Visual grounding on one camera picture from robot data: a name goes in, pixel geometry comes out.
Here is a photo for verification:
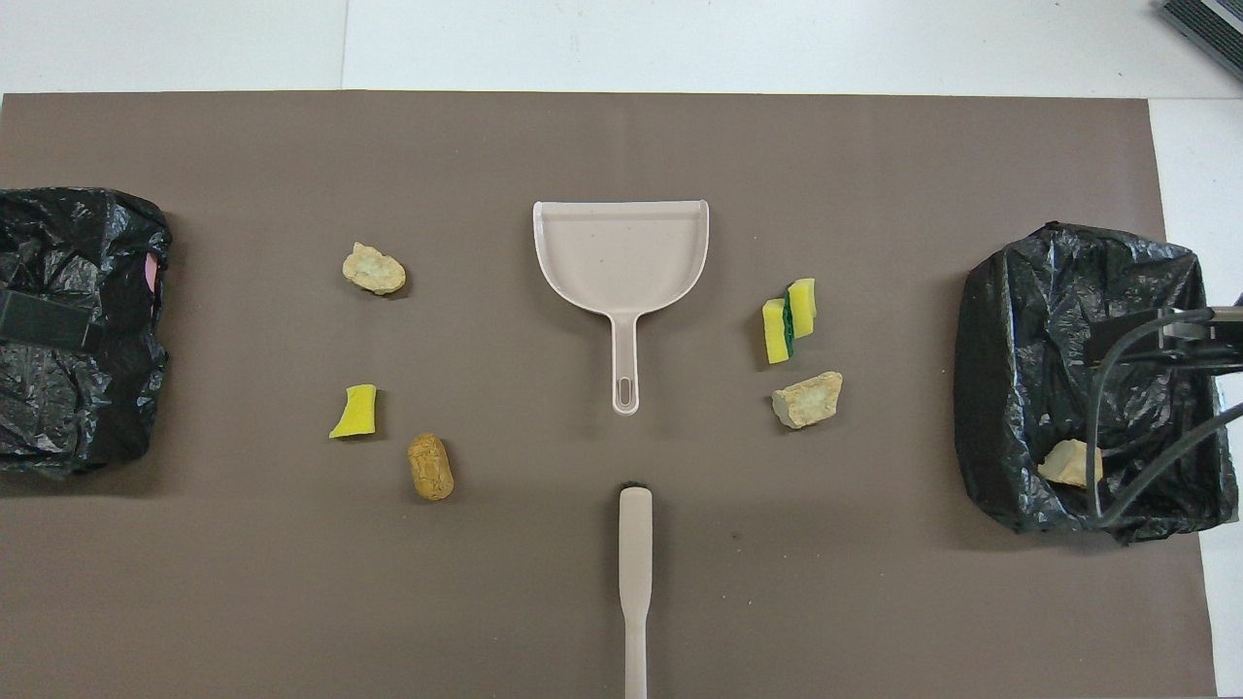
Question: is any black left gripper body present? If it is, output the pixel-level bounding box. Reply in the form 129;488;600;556
0;289;105;352

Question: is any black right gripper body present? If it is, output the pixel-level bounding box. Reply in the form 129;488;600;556
1086;323;1166;368

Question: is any beige stone-like foam chunk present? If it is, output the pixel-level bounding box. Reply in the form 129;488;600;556
771;371;844;430

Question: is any plain yellow sponge piece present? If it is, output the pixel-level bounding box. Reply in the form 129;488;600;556
328;384;379;440

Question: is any beige orange striped foam chunk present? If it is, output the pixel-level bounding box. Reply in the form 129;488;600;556
342;242;408;296

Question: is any brown cork-like chunk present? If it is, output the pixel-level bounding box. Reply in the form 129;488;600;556
407;433;455;502

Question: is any beige plastic dustpan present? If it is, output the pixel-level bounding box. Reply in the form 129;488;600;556
532;200;711;416

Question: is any beige brush with black bristles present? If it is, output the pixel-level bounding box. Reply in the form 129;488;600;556
619;483;655;699

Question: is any black bag bin with pink scrap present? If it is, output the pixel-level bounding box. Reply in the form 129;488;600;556
0;187;173;479

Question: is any black bag lined bin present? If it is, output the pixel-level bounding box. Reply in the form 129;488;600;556
953;221;1240;546

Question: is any pale beige foam chunk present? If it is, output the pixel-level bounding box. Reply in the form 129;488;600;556
1037;439;1105;489

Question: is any grey ribbed device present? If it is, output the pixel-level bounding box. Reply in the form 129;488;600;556
1159;0;1243;54

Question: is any brown table mat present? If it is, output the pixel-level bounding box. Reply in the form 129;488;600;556
0;91;1218;699

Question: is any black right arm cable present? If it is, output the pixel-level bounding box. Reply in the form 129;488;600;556
1085;307;1243;525

